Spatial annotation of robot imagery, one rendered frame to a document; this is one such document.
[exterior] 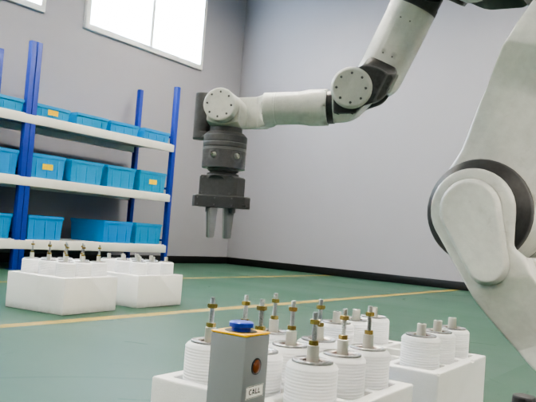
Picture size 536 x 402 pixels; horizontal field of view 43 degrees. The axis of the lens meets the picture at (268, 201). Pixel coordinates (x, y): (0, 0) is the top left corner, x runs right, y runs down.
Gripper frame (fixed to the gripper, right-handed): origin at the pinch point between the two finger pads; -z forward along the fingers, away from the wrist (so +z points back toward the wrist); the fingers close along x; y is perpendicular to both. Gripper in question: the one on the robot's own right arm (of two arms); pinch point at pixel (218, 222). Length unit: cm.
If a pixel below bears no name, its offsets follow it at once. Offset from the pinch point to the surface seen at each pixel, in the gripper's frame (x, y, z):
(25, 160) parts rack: 364, -316, 44
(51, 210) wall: 423, -416, 4
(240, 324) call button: -17.3, 21.7, -16.2
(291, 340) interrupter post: -13.8, -8.9, -22.6
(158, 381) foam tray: 7.1, 6.8, -31.7
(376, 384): -30.0, -16.6, -30.4
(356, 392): -29.1, -5.9, -30.1
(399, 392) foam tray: -34, -19, -32
